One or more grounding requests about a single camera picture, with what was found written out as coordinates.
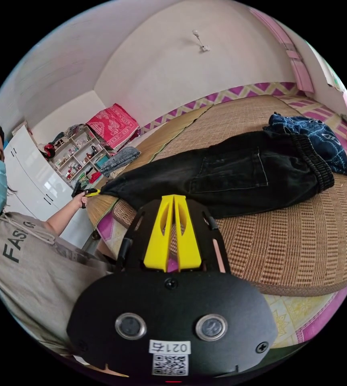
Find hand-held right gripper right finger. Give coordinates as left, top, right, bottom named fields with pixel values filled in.
left=173, top=195, right=201, bottom=271

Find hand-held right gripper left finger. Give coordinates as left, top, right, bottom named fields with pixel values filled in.
left=143, top=195, right=174, bottom=269

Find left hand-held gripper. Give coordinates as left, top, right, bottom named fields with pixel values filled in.
left=71, top=180, right=102, bottom=209

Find black jeans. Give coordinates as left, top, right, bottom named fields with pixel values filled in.
left=100, top=129, right=335, bottom=220

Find person's left forearm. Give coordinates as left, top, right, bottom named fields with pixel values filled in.
left=45, top=201, right=80, bottom=236

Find folded blue denim jeans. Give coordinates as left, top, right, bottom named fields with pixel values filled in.
left=98, top=146, right=141, bottom=178

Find white open shelf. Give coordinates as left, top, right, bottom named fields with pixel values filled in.
left=38, top=123, right=111, bottom=190

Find white cupboard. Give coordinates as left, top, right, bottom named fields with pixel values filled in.
left=3, top=124, right=96, bottom=249

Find red patterned folded blanket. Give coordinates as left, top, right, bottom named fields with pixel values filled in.
left=85, top=103, right=140, bottom=150

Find person's body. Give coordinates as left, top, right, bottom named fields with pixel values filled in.
left=0, top=122, right=117, bottom=358

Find bed with woven mat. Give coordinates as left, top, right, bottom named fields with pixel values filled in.
left=84, top=80, right=347, bottom=348

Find dark blue patterned garment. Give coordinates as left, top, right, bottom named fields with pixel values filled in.
left=263, top=112, right=347, bottom=177

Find wall lamp bulb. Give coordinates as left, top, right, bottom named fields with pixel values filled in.
left=191, top=29, right=210, bottom=53

